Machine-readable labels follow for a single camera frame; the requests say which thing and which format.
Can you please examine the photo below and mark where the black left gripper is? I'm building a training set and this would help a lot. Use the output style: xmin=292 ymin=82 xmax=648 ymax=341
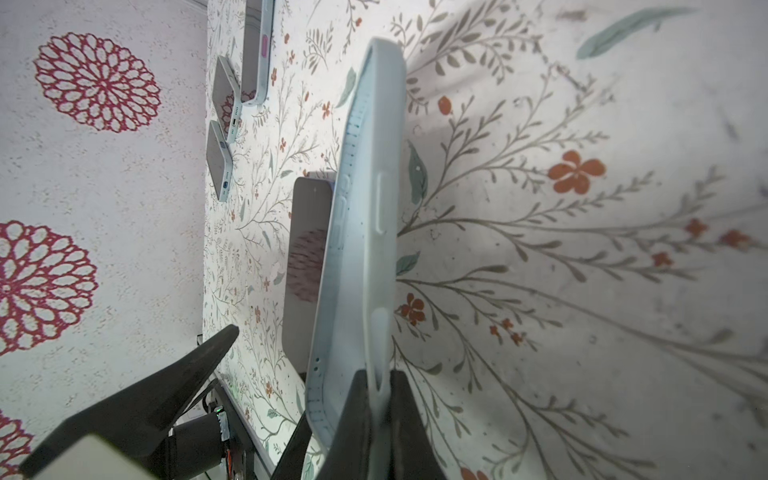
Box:
xmin=19 ymin=325 xmax=252 ymax=479

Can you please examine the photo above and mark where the small black phone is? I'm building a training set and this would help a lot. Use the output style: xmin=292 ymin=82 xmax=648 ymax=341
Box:
xmin=212 ymin=56 xmax=242 ymax=143
xmin=206 ymin=120 xmax=233 ymax=203

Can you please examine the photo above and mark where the light blue phone case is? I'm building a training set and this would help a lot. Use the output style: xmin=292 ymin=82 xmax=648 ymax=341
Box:
xmin=306 ymin=38 xmax=406 ymax=451

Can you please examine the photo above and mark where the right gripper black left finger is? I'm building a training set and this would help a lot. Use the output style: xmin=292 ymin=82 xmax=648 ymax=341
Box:
xmin=316 ymin=370 xmax=373 ymax=480

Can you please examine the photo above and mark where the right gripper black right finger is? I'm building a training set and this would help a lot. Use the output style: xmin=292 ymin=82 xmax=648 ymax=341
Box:
xmin=388 ymin=370 xmax=446 ymax=480

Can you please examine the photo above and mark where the large phone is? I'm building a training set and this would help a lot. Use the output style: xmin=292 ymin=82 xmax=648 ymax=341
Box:
xmin=241 ymin=0 xmax=275 ymax=106

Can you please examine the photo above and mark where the black bare phone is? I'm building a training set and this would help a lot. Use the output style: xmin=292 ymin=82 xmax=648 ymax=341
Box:
xmin=282 ymin=177 xmax=333 ymax=378

